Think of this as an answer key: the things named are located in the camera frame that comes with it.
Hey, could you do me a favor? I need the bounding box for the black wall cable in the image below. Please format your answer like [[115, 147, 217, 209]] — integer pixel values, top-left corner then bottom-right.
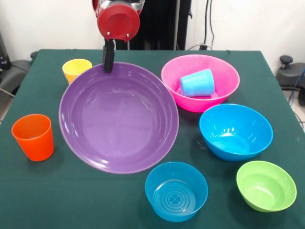
[[203, 0, 210, 46], [209, 0, 215, 50]]

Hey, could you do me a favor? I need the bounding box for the blue cup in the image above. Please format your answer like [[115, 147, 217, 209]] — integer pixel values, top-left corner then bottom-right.
[[179, 68, 215, 98]]

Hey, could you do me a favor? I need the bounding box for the small blue patterned bowl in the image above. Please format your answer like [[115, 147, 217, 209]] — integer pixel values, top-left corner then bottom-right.
[[144, 161, 209, 223]]

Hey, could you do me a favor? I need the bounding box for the black pedestal leg with caster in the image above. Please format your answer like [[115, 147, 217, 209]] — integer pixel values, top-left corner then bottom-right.
[[0, 51, 38, 97], [275, 55, 305, 107]]

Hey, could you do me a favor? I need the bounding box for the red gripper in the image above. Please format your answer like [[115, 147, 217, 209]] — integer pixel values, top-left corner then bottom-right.
[[91, 0, 141, 73]]

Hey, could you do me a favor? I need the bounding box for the large blue bowl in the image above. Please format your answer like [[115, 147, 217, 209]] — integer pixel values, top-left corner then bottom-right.
[[199, 104, 274, 163]]

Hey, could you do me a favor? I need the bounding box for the purple bowl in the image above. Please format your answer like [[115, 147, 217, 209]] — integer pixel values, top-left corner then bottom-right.
[[58, 61, 180, 174]]

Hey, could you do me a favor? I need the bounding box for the pink bowl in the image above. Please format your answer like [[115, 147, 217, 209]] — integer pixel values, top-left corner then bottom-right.
[[161, 54, 240, 113]]

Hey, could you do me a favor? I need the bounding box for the orange cup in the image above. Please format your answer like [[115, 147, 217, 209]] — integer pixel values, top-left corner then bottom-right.
[[11, 114, 55, 162]]

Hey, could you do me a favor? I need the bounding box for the yellow cup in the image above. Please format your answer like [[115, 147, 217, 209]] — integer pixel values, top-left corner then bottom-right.
[[62, 59, 93, 84]]

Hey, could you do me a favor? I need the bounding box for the blue cable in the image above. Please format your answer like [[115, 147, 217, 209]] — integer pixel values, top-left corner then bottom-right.
[[288, 68, 305, 104]]

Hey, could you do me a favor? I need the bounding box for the green bowl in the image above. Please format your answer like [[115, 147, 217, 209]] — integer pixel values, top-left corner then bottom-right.
[[236, 160, 297, 212]]

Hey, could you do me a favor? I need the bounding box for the dark green table cloth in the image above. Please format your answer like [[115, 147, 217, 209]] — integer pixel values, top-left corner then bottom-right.
[[0, 49, 305, 229]]

